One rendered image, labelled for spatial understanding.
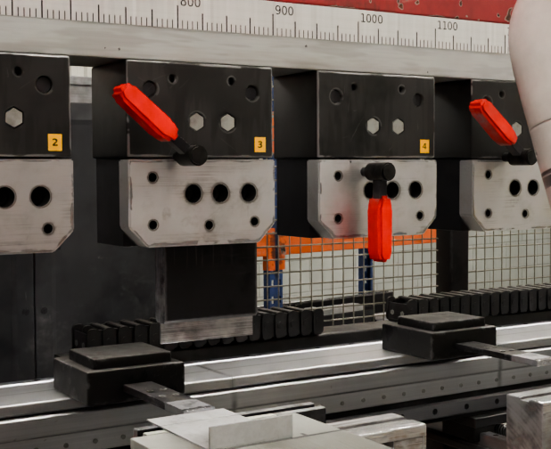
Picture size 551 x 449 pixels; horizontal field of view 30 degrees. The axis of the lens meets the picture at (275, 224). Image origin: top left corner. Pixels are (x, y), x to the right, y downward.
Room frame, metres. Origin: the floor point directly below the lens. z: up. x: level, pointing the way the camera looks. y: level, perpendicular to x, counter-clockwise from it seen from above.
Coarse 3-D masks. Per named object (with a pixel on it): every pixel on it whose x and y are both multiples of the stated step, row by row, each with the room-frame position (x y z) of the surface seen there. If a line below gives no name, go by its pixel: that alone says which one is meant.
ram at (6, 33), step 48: (288, 0) 0.98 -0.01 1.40; (336, 0) 1.01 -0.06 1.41; (384, 0) 1.04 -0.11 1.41; (432, 0) 1.07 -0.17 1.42; (480, 0) 1.11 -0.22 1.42; (0, 48) 0.83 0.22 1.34; (48, 48) 0.86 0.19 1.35; (96, 48) 0.88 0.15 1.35; (144, 48) 0.90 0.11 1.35; (192, 48) 0.93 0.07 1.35; (240, 48) 0.95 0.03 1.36; (288, 48) 0.98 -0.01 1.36; (336, 48) 1.01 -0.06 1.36; (384, 48) 1.04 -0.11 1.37; (432, 48) 1.08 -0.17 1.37
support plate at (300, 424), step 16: (272, 416) 0.99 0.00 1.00; (304, 416) 0.99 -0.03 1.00; (304, 432) 0.93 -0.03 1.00; (320, 432) 0.93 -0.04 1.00; (336, 432) 0.93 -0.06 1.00; (144, 448) 0.89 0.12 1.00; (160, 448) 0.88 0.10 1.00; (176, 448) 0.88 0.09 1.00; (192, 448) 0.88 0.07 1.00; (240, 448) 0.88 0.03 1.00; (256, 448) 0.88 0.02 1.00; (272, 448) 0.88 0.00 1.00; (288, 448) 0.88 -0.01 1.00; (304, 448) 0.88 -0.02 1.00; (320, 448) 0.88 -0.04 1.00; (336, 448) 0.88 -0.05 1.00; (352, 448) 0.88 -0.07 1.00; (368, 448) 0.88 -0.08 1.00; (384, 448) 0.88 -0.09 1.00
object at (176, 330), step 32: (160, 256) 0.95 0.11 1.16; (192, 256) 0.96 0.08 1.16; (224, 256) 0.98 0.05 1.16; (256, 256) 1.00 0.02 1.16; (160, 288) 0.95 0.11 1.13; (192, 288) 0.96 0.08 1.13; (224, 288) 0.98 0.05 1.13; (256, 288) 1.00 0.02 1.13; (160, 320) 0.95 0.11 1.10; (192, 320) 0.96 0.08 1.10; (224, 320) 0.99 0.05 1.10
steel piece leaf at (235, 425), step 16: (240, 416) 0.99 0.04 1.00; (288, 416) 0.91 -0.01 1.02; (176, 432) 0.93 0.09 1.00; (192, 432) 0.93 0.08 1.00; (208, 432) 0.93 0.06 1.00; (224, 432) 0.87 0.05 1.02; (240, 432) 0.88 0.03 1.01; (256, 432) 0.89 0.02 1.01; (272, 432) 0.90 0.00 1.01; (288, 432) 0.91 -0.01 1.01; (208, 448) 0.87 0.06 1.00; (224, 448) 0.87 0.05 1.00
